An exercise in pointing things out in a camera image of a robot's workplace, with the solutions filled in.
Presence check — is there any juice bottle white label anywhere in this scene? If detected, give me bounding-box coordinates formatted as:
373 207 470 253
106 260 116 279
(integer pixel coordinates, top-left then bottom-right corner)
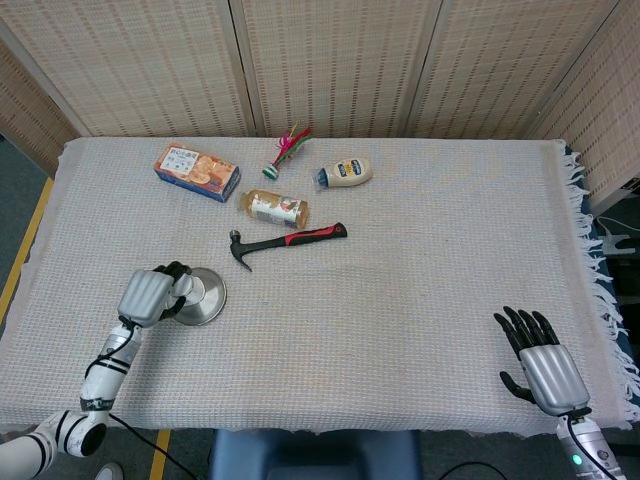
235 188 311 232

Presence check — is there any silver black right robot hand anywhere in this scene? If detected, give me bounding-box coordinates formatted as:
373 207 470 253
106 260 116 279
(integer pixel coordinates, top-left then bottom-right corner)
493 305 593 418

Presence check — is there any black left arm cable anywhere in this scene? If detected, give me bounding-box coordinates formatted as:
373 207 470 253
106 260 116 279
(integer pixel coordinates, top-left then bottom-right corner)
83 317 202 480

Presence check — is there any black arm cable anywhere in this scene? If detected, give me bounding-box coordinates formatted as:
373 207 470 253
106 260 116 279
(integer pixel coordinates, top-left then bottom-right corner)
83 317 202 480
563 413 584 457

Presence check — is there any round steel plate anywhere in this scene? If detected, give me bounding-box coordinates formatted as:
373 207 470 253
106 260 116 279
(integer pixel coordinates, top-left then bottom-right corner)
172 267 228 327

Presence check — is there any mayonnaise squeeze bottle blue cap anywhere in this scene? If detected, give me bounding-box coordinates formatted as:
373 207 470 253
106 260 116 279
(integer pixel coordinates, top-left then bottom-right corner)
313 155 375 190

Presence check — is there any black red claw hammer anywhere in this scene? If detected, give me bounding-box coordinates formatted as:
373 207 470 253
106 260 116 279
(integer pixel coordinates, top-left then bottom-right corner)
229 221 349 273

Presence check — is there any beige woven tablecloth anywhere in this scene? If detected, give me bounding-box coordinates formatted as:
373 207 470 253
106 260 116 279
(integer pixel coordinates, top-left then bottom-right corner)
0 135 640 437

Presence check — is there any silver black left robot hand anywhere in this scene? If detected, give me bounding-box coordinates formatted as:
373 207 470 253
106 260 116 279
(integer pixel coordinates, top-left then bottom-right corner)
117 260 196 329

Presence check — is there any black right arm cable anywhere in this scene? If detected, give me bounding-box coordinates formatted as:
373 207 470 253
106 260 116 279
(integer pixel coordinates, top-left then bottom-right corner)
563 413 584 457

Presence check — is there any woven bamboo screen panel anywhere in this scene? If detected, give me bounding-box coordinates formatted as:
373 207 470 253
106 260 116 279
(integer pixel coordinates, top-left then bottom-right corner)
228 0 447 139
0 0 259 139
0 34 77 177
403 0 624 141
524 0 640 214

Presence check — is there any black floor cable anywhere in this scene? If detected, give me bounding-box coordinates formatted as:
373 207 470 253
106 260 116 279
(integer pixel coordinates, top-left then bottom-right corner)
443 461 569 480

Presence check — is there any blue orange biscuit box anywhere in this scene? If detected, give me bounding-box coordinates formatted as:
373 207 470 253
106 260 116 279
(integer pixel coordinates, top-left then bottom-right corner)
152 143 242 204

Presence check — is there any colourful feather shuttlecock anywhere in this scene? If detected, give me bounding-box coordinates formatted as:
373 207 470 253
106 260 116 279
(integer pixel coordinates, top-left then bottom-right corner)
260 119 314 180

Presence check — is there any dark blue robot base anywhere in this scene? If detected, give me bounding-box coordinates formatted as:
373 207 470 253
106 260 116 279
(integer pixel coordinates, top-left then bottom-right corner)
206 428 422 480

